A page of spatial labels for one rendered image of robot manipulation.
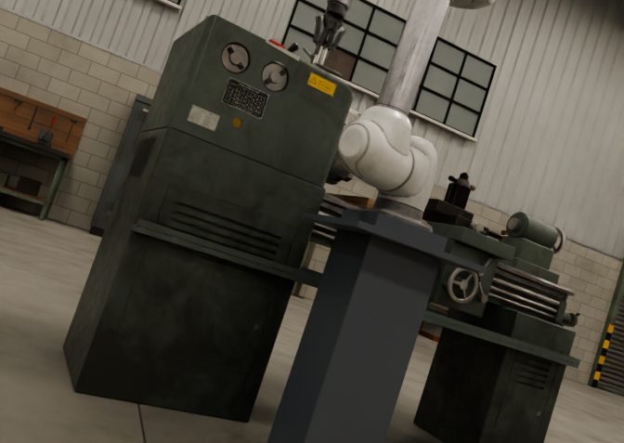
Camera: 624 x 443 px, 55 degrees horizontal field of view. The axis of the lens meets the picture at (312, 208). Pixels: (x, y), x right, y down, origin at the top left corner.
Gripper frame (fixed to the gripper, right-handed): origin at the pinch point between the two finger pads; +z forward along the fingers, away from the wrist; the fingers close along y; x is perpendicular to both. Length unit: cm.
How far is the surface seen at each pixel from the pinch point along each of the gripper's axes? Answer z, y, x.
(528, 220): 23, 132, 6
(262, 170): 50, -12, -14
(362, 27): -294, 315, 634
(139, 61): -107, 24, 669
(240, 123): 38.0, -25.1, -13.9
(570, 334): 68, 160, -12
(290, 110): 26.7, -10.0, -14.2
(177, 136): 49, -43, -14
